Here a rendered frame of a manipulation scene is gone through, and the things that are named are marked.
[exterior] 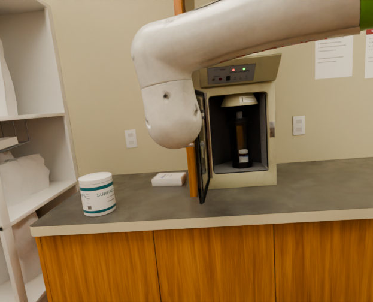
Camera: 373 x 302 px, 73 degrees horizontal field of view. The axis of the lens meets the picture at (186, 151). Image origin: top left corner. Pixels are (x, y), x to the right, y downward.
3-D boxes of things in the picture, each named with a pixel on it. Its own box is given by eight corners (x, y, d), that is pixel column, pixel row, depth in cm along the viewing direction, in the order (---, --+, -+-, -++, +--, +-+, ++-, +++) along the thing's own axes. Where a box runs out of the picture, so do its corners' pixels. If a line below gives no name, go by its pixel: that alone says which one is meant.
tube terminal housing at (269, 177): (206, 175, 145) (195, 31, 131) (264, 171, 143) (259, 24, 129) (207, 189, 120) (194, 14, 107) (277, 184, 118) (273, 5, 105)
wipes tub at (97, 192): (91, 205, 113) (86, 172, 110) (120, 203, 112) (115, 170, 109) (78, 217, 100) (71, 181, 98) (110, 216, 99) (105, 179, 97)
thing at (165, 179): (158, 179, 144) (158, 172, 143) (187, 178, 140) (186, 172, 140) (152, 186, 132) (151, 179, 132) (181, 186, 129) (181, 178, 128)
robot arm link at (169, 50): (363, 26, 29) (354, 39, 38) (354, -88, 27) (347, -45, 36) (126, 91, 47) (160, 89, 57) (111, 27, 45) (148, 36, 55)
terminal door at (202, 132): (209, 180, 118) (203, 91, 111) (202, 206, 88) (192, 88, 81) (208, 180, 118) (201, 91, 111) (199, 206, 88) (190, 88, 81)
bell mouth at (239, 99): (219, 106, 132) (218, 96, 131) (254, 103, 130) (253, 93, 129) (222, 107, 114) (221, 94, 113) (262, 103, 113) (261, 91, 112)
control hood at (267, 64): (200, 87, 112) (198, 63, 110) (275, 80, 110) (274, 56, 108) (199, 85, 101) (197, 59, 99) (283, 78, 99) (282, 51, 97)
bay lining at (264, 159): (211, 161, 143) (206, 97, 137) (257, 158, 141) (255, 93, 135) (213, 173, 119) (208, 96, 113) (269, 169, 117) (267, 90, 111)
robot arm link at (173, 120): (147, 159, 46) (207, 147, 45) (131, 89, 44) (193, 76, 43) (159, 146, 60) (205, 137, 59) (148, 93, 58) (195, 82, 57)
